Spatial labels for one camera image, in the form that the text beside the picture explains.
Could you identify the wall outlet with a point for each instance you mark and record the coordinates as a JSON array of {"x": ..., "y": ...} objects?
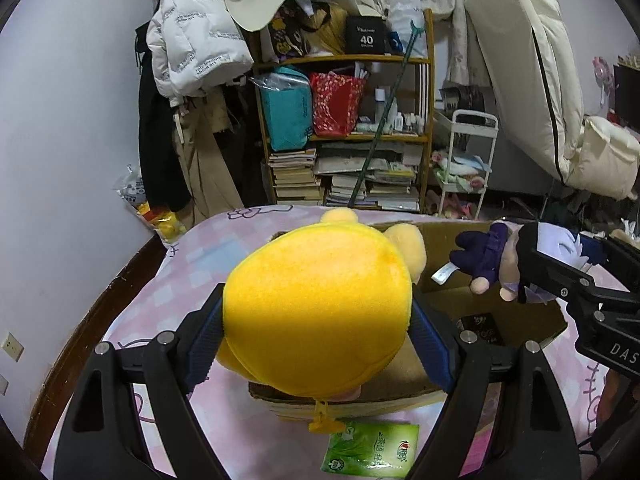
[
  {"x": 4, "y": 384},
  {"x": 13, "y": 348}
]

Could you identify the beige trench coat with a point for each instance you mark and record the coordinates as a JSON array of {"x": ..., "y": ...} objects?
[{"x": 207, "y": 176}]

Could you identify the wall outlet lower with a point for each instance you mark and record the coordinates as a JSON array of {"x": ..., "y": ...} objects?
[{"x": 4, "y": 384}]

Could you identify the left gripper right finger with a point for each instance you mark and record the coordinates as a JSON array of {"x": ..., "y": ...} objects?
[{"x": 532, "y": 436}]

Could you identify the wall outlet upper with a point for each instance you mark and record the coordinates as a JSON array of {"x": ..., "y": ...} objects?
[{"x": 13, "y": 348}]

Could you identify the green tissue pack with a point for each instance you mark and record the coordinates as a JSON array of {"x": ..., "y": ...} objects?
[{"x": 380, "y": 450}]

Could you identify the wooden bookshelf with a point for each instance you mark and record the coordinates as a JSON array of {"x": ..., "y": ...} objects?
[{"x": 397, "y": 176}]

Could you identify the red patterned gift bag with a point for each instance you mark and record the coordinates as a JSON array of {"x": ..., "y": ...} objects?
[{"x": 335, "y": 103}]

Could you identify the yellow plush toy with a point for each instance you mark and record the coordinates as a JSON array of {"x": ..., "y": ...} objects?
[{"x": 320, "y": 310}]

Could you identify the open cardboard box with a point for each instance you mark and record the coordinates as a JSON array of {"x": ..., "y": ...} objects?
[{"x": 403, "y": 385}]

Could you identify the green pole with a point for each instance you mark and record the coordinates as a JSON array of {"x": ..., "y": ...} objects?
[{"x": 416, "y": 32}]

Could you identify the teal shopping bag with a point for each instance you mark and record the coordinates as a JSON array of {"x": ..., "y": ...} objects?
[{"x": 287, "y": 107}]

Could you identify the black box marked 40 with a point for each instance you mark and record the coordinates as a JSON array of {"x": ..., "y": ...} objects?
[{"x": 365, "y": 35}]

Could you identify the cream folded mattress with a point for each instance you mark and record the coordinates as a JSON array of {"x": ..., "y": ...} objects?
[{"x": 531, "y": 65}]

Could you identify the person's right hand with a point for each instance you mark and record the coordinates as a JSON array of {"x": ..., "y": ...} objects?
[{"x": 607, "y": 398}]

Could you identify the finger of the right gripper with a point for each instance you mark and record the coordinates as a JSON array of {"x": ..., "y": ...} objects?
[
  {"x": 553, "y": 275},
  {"x": 617, "y": 257}
]

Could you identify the white puffer jacket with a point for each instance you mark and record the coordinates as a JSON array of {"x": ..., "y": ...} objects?
[{"x": 196, "y": 46}]

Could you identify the stack of books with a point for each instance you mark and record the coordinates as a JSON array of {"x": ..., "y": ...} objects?
[{"x": 293, "y": 177}]

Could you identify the purple dressed plush doll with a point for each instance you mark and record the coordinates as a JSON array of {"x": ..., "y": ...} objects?
[{"x": 491, "y": 258}]

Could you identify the white rolling cart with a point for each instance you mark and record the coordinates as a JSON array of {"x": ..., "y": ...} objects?
[{"x": 463, "y": 178}]

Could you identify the plastic bag on floor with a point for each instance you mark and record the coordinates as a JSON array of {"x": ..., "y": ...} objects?
[{"x": 130, "y": 189}]

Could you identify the black hanging coat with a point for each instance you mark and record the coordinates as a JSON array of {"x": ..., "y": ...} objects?
[{"x": 160, "y": 168}]

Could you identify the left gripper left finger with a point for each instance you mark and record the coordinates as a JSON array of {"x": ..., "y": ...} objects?
[{"x": 102, "y": 437}]

